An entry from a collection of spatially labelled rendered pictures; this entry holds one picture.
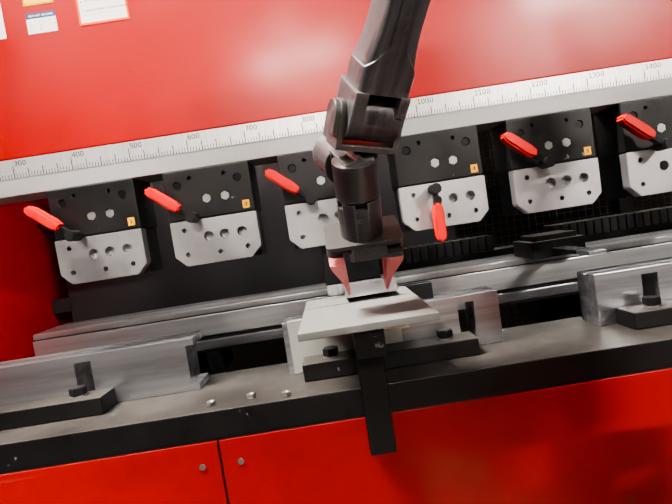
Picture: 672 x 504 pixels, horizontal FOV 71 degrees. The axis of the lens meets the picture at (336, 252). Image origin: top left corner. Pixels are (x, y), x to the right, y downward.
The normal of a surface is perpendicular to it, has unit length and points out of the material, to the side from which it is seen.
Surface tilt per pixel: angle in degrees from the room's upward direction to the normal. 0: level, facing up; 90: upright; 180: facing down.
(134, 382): 90
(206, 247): 90
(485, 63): 90
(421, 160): 90
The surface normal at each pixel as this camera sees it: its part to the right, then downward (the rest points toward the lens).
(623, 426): 0.02, 0.05
